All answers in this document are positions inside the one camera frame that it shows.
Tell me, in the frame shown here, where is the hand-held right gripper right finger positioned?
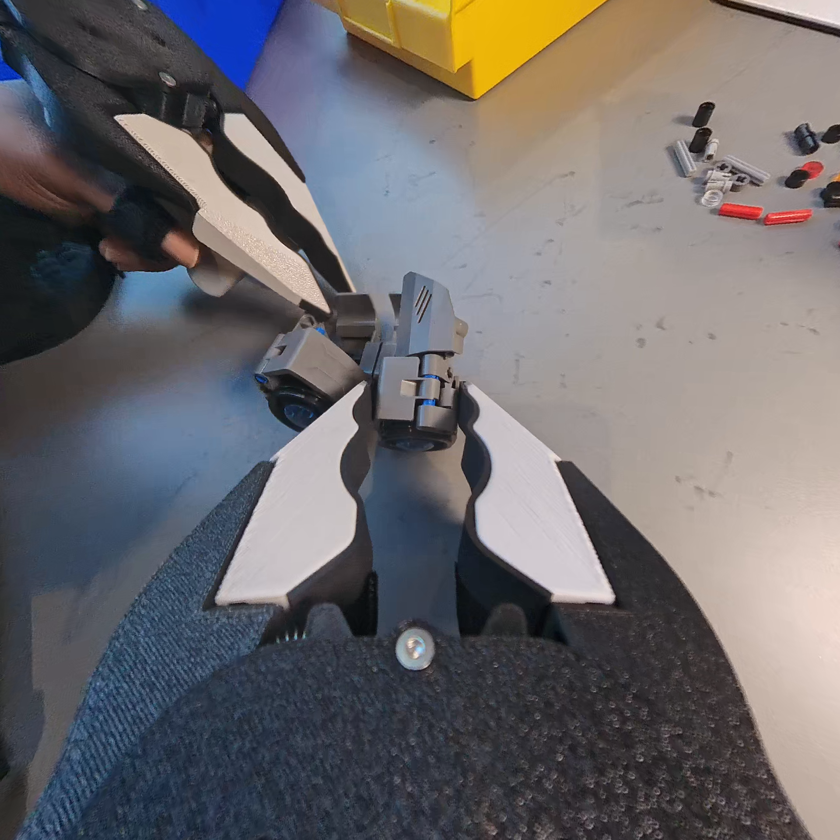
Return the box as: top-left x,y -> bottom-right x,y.
456,382 -> 618,635

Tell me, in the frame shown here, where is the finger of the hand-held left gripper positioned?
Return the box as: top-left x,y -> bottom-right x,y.
209,112 -> 357,296
113,113 -> 332,317

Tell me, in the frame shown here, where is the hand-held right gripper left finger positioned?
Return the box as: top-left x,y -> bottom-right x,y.
205,382 -> 379,636

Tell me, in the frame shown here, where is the grey toy brick wing assembly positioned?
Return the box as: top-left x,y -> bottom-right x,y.
255,292 -> 395,433

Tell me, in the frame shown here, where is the person's left forearm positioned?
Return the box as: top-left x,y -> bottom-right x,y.
0,193 -> 129,365

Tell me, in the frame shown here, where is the grey desk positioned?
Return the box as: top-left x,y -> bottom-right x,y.
0,0 -> 840,840

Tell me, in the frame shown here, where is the blue storage bin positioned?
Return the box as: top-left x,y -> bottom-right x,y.
152,0 -> 284,91

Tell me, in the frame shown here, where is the yellow storage bin with ledge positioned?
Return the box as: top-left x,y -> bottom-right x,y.
336,0 -> 609,100

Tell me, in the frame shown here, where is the pile of small brick parts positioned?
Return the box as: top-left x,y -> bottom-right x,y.
671,100 -> 840,250

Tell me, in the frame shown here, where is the white rounded flat plate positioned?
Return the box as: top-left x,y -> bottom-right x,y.
712,0 -> 840,32

